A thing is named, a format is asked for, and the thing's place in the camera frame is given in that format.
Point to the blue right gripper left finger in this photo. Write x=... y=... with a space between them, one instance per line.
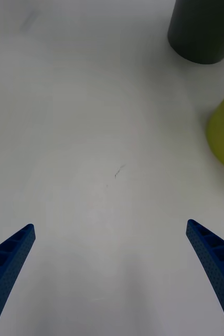
x=6 y=267

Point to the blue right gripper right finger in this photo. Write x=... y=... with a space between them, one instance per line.
x=216 y=265

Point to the grey plastic waste bin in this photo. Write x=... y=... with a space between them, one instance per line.
x=203 y=31

